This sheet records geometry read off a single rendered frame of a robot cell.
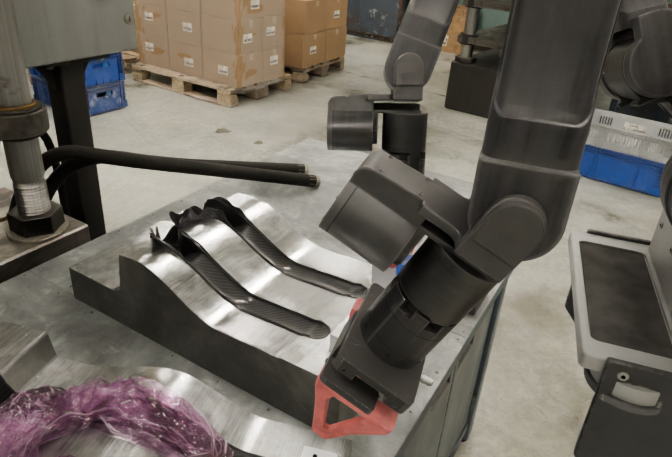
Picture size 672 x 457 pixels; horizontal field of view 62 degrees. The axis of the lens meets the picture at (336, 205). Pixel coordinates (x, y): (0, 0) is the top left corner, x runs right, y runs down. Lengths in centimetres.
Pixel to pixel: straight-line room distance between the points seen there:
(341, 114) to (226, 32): 393
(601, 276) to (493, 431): 128
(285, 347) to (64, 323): 38
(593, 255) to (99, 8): 110
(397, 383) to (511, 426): 154
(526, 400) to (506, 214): 174
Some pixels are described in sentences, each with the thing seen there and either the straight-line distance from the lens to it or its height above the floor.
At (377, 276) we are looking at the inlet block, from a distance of 77.
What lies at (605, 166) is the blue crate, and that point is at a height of 11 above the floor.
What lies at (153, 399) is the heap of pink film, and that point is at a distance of 65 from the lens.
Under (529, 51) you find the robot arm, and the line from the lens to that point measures 33.
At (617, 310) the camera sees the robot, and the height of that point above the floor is 104.
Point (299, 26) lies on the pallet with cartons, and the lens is 534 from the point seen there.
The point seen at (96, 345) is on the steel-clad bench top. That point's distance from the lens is 91.
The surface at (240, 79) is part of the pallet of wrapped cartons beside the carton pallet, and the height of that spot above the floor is 21.
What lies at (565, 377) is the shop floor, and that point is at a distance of 221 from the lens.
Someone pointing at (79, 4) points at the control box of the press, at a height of 119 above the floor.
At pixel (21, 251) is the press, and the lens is 120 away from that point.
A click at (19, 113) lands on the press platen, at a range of 113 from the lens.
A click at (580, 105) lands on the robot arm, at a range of 34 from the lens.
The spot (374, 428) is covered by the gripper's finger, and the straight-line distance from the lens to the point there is 45.
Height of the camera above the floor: 137
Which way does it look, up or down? 27 degrees down
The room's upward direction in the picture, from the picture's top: 4 degrees clockwise
